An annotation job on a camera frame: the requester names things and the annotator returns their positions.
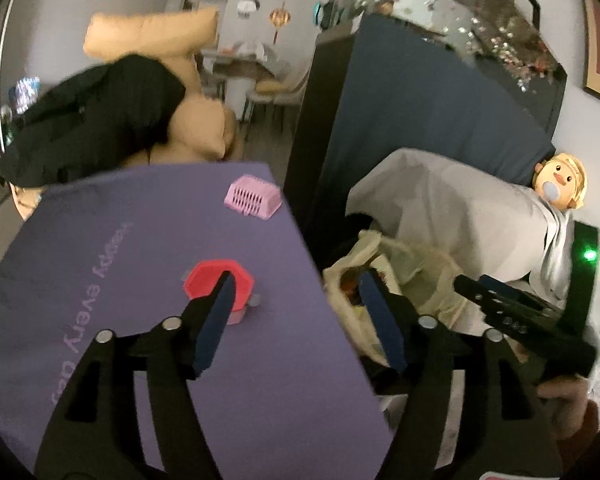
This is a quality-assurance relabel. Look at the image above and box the purple tablecloth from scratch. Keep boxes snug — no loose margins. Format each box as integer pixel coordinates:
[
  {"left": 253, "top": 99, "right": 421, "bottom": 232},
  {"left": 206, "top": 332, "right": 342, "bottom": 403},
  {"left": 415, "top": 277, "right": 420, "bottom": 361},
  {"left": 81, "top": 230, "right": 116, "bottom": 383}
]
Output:
[{"left": 0, "top": 160, "right": 396, "bottom": 480}]

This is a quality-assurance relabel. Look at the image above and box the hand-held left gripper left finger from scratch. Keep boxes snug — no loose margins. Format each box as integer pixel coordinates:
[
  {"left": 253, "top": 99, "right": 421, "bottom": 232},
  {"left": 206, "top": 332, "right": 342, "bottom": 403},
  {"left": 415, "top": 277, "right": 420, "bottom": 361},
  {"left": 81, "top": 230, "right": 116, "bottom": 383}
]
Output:
[{"left": 34, "top": 270, "right": 237, "bottom": 480}]

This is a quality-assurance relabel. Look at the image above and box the colourful patterned bag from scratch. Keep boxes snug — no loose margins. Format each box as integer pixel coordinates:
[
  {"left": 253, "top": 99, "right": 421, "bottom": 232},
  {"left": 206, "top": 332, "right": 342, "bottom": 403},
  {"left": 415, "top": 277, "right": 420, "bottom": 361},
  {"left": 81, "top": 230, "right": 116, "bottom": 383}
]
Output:
[{"left": 10, "top": 76, "right": 41, "bottom": 113}]

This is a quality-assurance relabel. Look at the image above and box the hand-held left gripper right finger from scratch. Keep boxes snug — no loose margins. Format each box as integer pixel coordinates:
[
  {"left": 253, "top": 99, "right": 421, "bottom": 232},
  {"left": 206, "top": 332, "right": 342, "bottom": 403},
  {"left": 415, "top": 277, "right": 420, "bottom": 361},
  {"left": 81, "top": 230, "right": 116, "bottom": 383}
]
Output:
[{"left": 358, "top": 270, "right": 563, "bottom": 480}]

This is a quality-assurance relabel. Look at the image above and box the person's right hand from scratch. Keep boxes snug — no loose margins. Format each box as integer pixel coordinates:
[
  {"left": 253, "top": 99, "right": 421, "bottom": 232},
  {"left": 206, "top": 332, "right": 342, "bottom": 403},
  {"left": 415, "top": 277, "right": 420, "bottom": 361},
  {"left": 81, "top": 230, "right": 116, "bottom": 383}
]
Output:
[{"left": 535, "top": 372, "right": 593, "bottom": 438}]

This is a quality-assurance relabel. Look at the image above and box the dining chair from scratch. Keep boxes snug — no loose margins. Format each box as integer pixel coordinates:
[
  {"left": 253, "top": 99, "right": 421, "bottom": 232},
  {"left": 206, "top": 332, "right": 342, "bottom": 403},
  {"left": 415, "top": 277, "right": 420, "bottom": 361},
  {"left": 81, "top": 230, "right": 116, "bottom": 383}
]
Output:
[
  {"left": 245, "top": 67, "right": 306, "bottom": 131},
  {"left": 200, "top": 67, "right": 228, "bottom": 101}
]

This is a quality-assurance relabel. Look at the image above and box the dining table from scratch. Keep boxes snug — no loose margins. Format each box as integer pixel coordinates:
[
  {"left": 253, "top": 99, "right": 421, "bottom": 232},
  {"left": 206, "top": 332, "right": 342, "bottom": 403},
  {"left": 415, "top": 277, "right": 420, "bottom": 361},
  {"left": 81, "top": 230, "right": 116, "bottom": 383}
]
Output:
[{"left": 200, "top": 45, "right": 291, "bottom": 78}]

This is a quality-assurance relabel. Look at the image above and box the person's right forearm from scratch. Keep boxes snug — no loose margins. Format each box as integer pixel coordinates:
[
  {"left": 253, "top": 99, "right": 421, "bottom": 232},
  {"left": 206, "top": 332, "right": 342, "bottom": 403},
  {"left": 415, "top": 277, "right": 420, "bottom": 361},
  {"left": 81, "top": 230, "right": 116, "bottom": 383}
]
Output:
[{"left": 577, "top": 400, "right": 600, "bottom": 441}]

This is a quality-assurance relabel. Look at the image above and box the black cabinet base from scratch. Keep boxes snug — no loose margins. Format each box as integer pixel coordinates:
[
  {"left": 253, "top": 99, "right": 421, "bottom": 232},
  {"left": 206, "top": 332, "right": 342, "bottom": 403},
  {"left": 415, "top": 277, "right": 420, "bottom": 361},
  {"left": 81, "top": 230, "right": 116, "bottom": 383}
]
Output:
[{"left": 282, "top": 35, "right": 361, "bottom": 271}]

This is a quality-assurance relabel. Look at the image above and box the pink plastic basket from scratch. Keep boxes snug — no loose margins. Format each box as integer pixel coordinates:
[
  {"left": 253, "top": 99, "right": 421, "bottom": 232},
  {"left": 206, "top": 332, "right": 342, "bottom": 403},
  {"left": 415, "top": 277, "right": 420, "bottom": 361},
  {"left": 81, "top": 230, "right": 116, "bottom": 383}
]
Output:
[{"left": 224, "top": 174, "right": 284, "bottom": 221}]

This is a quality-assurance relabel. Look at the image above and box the long orange cushion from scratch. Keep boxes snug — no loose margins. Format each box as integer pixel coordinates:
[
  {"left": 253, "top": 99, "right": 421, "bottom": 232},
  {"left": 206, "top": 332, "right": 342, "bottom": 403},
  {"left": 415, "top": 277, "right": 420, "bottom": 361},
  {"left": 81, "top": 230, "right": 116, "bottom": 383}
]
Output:
[{"left": 83, "top": 7, "right": 220, "bottom": 61}]

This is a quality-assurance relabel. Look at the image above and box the dark blue cabinet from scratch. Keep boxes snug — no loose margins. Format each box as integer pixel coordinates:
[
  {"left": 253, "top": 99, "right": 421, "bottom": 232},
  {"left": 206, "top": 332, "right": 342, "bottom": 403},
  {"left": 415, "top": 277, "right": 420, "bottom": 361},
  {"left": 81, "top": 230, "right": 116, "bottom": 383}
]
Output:
[{"left": 320, "top": 12, "right": 556, "bottom": 221}]

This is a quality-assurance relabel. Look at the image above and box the yellow duck plush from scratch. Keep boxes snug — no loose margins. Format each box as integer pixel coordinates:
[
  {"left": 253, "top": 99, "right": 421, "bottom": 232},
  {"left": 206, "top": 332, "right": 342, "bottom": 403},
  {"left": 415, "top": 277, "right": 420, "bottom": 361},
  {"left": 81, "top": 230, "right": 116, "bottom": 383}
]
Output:
[{"left": 534, "top": 152, "right": 588, "bottom": 210}]

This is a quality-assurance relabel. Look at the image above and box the glass display cabinet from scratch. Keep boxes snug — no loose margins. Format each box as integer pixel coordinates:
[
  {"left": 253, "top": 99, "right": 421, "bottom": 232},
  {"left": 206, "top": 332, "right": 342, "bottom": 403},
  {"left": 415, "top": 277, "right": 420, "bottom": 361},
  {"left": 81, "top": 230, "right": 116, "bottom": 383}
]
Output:
[{"left": 330, "top": 0, "right": 568, "bottom": 93}]

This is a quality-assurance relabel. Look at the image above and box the black jacket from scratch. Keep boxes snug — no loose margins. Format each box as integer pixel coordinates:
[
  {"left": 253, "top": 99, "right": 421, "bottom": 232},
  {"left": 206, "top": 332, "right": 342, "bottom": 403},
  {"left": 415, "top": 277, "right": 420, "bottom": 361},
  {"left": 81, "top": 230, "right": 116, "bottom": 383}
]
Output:
[{"left": 0, "top": 54, "right": 187, "bottom": 188}]

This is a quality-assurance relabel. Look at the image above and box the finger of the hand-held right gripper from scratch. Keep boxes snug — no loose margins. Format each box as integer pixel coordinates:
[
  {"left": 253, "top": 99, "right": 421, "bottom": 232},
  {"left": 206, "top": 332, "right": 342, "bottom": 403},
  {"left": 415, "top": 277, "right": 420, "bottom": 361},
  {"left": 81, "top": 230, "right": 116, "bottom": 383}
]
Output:
[
  {"left": 480, "top": 274, "right": 561, "bottom": 314},
  {"left": 452, "top": 275, "right": 531, "bottom": 333}
]

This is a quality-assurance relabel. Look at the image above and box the pink container with red lid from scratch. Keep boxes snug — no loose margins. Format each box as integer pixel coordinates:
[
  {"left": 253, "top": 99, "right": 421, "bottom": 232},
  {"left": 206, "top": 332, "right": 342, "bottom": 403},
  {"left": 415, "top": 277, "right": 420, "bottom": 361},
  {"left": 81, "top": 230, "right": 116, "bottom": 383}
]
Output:
[{"left": 181, "top": 259, "right": 261, "bottom": 326}]

